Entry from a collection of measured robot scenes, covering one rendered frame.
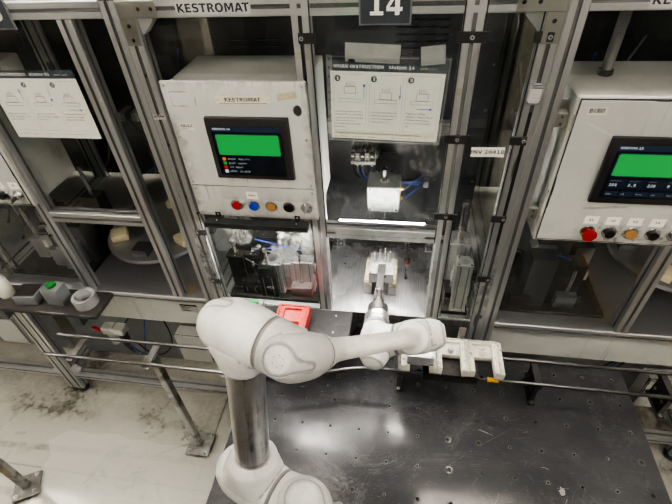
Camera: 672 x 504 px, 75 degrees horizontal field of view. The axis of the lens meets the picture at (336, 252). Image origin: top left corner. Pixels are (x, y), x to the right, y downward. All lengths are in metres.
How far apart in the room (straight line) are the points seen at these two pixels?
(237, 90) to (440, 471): 1.39
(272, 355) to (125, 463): 1.88
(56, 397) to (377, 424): 2.03
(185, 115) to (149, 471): 1.85
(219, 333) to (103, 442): 1.88
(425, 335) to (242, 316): 0.62
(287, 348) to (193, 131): 0.77
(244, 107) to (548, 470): 1.53
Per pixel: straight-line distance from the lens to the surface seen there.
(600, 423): 1.97
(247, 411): 1.20
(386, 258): 1.76
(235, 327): 1.00
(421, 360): 1.64
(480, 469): 1.74
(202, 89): 1.34
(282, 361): 0.91
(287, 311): 1.74
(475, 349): 1.76
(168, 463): 2.63
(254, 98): 1.29
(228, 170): 1.41
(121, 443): 2.79
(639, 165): 1.41
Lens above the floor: 2.25
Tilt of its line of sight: 41 degrees down
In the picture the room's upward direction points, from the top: 4 degrees counter-clockwise
